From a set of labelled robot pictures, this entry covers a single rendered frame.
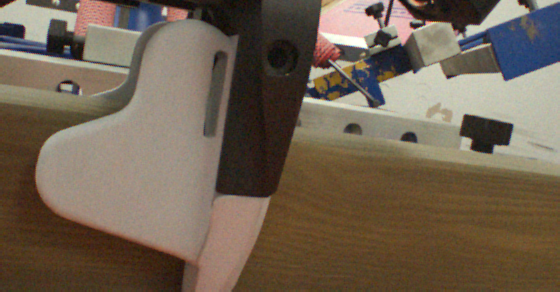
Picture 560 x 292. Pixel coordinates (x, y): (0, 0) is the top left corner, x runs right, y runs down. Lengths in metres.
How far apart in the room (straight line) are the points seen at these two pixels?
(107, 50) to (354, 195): 0.38
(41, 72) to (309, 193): 0.34
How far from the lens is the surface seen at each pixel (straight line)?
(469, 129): 0.47
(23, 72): 0.47
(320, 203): 0.17
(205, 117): 0.15
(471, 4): 0.19
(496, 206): 0.21
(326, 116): 0.51
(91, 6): 0.74
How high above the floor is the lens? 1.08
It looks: 8 degrees down
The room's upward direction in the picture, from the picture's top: 11 degrees clockwise
